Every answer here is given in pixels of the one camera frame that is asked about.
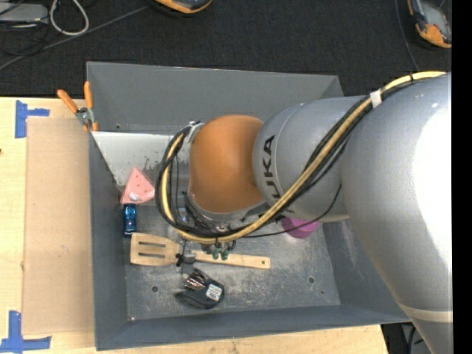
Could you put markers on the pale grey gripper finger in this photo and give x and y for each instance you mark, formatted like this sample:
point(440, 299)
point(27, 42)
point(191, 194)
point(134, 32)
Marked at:
point(189, 259)
point(179, 259)

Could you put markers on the wooden slotted spatula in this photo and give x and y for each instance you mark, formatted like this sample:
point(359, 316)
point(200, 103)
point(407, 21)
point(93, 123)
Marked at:
point(151, 251)

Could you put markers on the black pouch with white label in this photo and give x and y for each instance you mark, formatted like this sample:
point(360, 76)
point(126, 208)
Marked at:
point(203, 293)

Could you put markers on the blue toy car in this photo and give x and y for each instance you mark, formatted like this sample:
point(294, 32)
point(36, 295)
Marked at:
point(129, 219)

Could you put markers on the grey metal bin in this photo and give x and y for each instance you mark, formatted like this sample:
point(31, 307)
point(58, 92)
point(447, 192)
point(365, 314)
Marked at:
point(258, 290)

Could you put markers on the purple cup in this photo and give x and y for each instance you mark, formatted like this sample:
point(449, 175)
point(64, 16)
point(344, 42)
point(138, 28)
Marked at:
point(299, 229)

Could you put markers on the pink triangular toy slice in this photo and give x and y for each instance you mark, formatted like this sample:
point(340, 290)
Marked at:
point(136, 188)

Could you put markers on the brown cardboard board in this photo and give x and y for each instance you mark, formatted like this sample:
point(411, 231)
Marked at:
point(55, 216)

